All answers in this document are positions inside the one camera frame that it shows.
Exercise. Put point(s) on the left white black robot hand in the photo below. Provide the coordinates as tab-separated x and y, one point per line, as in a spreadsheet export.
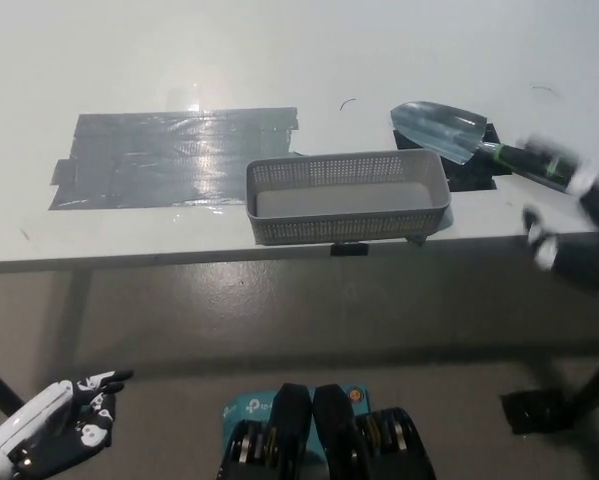
49	410

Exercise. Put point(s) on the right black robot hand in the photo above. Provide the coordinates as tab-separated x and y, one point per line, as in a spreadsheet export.
594	235

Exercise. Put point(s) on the robot body black teal blocks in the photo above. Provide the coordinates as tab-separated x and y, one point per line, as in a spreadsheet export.
329	430

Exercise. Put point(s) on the black tape patch on table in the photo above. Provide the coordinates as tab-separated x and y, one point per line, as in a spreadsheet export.
471	180

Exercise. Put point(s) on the black tape patch on floor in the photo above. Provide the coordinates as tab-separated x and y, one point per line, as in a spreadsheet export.
529	415

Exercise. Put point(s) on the small black tape strip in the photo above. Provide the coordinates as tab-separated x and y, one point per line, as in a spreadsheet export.
349	250

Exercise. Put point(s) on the grey perforated plastic basket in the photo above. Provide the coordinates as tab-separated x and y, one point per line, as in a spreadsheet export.
279	232

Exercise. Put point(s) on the large grey duct tape patch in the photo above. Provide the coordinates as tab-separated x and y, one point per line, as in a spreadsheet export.
154	160

